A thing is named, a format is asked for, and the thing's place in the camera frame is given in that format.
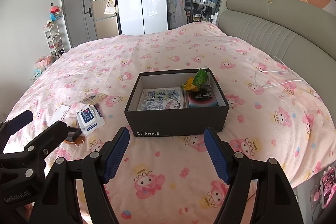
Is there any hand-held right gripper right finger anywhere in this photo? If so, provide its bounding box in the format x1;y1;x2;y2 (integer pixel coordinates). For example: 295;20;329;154
204;127;302;224

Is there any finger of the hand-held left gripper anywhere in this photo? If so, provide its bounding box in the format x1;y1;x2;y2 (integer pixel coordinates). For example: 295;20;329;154
0;120;69;170
0;109;34;153

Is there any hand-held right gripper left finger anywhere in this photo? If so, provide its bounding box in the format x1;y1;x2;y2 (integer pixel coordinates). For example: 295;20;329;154
29;127;130;224

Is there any white envelope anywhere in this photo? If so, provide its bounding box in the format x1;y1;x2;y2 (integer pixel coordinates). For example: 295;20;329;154
48;105;70;126

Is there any small black box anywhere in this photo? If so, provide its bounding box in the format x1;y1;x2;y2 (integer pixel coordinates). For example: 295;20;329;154
65;126;81;143

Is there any wooden comb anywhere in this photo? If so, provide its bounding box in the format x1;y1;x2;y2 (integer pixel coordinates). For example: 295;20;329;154
63;136;86;147

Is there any white wet wipes pack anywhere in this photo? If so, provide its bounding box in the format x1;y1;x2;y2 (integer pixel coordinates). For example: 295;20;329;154
76;105;106;135

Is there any illustrated cartoon card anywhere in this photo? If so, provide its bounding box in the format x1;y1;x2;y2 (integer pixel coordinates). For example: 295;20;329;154
79;93;108;105

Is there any black cardboard box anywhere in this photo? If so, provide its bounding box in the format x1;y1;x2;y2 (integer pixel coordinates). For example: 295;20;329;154
124;68;229;137

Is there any black card pack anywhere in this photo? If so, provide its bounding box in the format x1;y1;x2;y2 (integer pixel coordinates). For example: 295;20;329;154
184;85;219;108

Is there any pink plush heap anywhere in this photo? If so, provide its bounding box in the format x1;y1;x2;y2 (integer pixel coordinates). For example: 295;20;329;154
35;55;54;68

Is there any blue white printed packet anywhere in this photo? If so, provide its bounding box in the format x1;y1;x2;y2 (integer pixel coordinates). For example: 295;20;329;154
137;88;184;110

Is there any yellow crumpled wrapper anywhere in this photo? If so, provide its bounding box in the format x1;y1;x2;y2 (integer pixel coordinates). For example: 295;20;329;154
180;77;200;92

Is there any white shelf rack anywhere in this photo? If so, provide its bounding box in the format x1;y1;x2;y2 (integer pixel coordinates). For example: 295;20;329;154
43;23;66;59

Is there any pink printed blanket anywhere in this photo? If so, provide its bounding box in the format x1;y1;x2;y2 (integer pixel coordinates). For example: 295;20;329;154
4;22;331;224

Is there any pink decorated device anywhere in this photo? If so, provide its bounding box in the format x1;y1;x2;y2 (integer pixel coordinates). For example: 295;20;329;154
320;168;336;207

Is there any red plush toy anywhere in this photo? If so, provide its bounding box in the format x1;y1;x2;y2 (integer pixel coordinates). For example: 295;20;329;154
50;5;63;21

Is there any beige fridge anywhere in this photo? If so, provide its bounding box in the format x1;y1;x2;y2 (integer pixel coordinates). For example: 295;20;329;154
92;0;121;39

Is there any grey door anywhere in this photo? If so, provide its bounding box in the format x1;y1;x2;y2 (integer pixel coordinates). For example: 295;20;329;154
60;0;97;48

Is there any grey padded headboard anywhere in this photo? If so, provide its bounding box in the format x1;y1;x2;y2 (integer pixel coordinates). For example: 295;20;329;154
217;0;336;98

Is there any cream handbag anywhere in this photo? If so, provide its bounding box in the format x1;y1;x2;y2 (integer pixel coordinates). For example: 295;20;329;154
104;0;117;14

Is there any white charging cable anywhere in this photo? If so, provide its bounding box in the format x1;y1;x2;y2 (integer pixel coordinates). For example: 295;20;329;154
254;56;302;88

